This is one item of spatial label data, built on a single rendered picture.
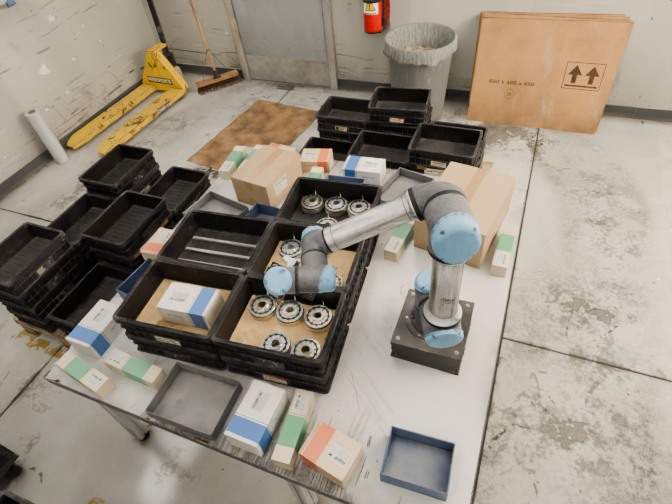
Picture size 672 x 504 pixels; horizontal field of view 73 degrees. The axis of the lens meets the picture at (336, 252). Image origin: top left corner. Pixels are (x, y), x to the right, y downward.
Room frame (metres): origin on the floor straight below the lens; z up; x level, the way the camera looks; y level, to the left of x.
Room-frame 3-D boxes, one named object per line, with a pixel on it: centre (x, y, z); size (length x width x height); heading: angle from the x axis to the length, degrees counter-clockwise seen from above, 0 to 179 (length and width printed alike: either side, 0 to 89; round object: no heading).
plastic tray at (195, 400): (0.78, 0.56, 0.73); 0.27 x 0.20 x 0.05; 64
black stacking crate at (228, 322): (0.95, 0.22, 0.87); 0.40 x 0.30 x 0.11; 68
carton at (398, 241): (1.43, -0.30, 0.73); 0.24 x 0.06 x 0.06; 147
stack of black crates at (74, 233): (2.21, 1.51, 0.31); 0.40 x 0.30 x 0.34; 153
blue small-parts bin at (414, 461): (0.47, -0.16, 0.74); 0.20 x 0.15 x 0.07; 66
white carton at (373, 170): (1.93, -0.20, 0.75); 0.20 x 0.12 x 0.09; 67
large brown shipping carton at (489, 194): (1.46, -0.59, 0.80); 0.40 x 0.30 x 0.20; 143
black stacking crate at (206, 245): (1.38, 0.48, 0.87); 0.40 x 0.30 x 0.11; 68
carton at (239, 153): (2.19, 0.51, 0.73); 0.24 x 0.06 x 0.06; 159
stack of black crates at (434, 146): (2.34, -0.76, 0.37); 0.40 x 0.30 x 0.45; 63
